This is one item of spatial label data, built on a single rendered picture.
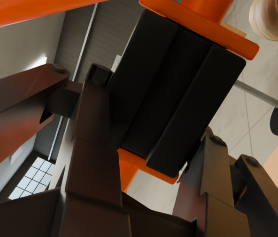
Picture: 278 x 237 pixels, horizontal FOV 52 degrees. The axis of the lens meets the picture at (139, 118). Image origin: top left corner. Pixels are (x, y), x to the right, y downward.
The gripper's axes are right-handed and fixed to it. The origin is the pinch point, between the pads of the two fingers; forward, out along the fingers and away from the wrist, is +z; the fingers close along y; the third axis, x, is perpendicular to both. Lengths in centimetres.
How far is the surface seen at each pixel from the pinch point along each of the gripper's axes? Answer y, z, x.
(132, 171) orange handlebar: 0.6, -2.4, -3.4
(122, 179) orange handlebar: 0.3, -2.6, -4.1
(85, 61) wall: -167, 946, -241
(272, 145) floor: 111, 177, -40
